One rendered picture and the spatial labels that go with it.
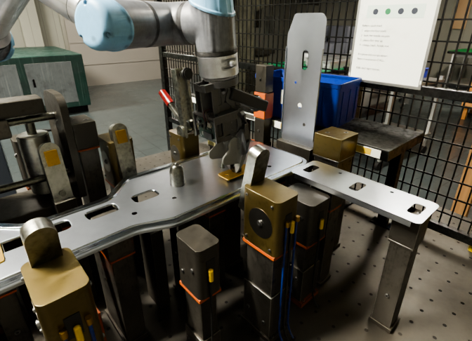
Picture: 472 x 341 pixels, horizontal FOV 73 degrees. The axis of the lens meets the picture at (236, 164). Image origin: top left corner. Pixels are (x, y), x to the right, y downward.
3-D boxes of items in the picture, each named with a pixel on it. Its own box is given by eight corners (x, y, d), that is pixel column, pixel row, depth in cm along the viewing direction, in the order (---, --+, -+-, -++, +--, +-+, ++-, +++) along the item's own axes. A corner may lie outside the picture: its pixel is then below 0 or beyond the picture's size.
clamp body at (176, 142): (188, 248, 96) (180, 137, 81) (171, 233, 103) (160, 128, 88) (206, 239, 100) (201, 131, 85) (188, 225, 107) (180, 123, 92)
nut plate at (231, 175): (227, 180, 69) (227, 175, 69) (216, 175, 72) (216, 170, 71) (255, 170, 74) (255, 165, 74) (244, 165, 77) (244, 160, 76)
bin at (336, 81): (334, 130, 93) (341, 85, 88) (253, 111, 112) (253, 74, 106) (356, 118, 105) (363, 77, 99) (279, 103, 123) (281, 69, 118)
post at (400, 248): (389, 334, 69) (421, 223, 57) (367, 319, 73) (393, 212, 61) (399, 321, 72) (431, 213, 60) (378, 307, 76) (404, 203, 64)
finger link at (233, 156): (220, 179, 69) (213, 140, 65) (240, 169, 72) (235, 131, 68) (229, 184, 67) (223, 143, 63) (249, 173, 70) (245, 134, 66)
